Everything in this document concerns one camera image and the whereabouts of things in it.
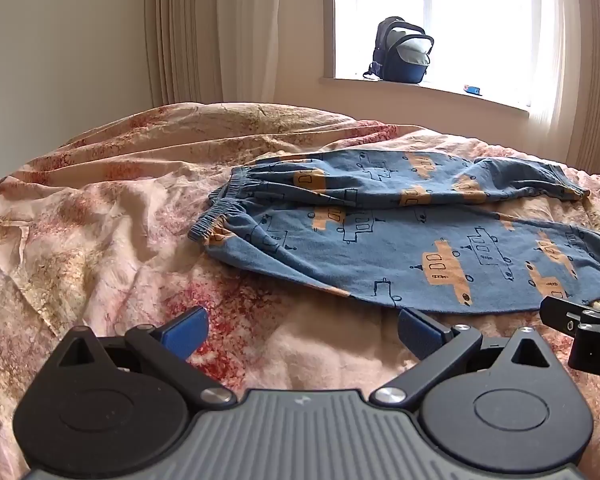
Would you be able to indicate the pink floral blanket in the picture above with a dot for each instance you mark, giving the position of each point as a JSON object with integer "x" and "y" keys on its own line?
{"x": 105, "y": 210}

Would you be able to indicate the white framed window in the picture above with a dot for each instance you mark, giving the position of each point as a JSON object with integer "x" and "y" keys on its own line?
{"x": 455, "y": 20}

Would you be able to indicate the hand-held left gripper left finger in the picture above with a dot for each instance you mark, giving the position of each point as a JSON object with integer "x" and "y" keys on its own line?
{"x": 187, "y": 331}

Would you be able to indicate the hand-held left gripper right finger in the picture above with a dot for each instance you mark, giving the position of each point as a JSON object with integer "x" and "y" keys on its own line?
{"x": 420, "y": 332}

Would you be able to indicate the dark blue backpack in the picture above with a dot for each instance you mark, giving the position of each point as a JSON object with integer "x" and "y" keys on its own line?
{"x": 402, "y": 55}

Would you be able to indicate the blue printed pants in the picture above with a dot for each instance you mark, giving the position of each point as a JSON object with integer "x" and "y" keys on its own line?
{"x": 380, "y": 260}

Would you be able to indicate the white window sill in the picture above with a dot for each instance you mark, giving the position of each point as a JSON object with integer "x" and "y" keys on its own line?
{"x": 430, "y": 92}

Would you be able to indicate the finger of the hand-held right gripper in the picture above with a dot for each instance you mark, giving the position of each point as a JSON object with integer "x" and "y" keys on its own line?
{"x": 560, "y": 312}

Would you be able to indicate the small blue object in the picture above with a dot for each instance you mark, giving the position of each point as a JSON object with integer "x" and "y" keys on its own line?
{"x": 472, "y": 90}

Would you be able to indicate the beige curtain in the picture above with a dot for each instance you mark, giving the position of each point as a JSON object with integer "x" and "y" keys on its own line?
{"x": 220, "y": 30}
{"x": 585, "y": 60}

